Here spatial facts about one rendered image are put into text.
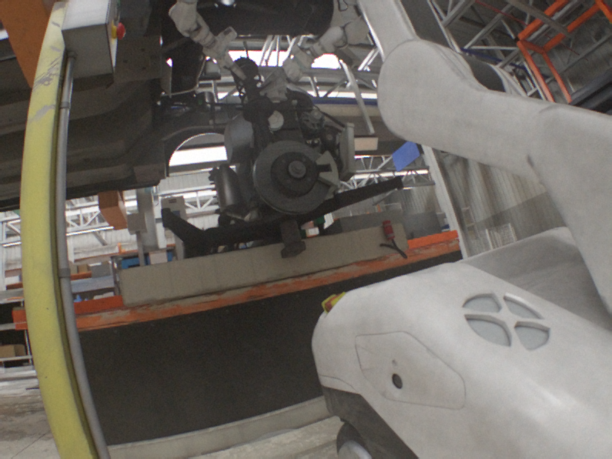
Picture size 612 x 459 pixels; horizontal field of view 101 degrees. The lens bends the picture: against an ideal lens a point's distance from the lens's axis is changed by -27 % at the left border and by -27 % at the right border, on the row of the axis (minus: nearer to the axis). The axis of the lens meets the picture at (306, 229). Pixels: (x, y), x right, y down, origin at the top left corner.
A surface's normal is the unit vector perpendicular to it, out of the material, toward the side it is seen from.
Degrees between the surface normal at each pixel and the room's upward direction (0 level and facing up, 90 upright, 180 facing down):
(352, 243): 90
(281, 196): 90
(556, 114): 76
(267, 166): 90
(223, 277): 90
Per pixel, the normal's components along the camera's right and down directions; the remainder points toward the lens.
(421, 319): -0.56, -0.59
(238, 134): -0.03, -0.21
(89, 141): 0.40, 0.05
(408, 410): -0.88, 0.12
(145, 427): 0.32, -0.28
